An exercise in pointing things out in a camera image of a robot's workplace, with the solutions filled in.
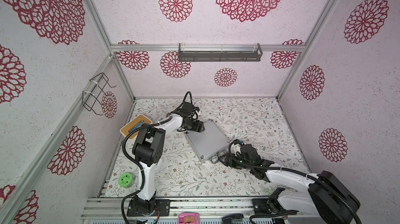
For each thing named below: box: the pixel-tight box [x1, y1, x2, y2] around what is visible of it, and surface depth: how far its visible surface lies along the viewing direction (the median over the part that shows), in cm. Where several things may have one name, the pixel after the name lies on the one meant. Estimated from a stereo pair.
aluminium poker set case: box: [184, 119, 231, 163], surface depth 95 cm
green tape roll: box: [118, 172, 136, 189], surface depth 79 cm
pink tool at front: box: [177, 212, 201, 224], surface depth 69 cm
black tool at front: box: [221, 213, 245, 224], surface depth 71 cm
